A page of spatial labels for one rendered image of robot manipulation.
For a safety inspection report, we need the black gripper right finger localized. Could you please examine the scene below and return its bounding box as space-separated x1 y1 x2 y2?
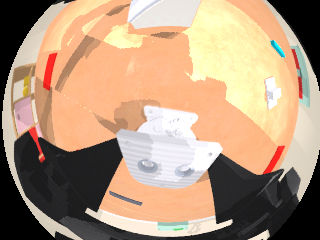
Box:
207 152 284 224

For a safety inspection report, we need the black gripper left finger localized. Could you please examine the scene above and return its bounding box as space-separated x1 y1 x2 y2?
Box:
37 136 123 212

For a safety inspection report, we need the cyan rectangular bar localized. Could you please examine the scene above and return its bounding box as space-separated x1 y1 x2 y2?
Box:
269 40 285 57

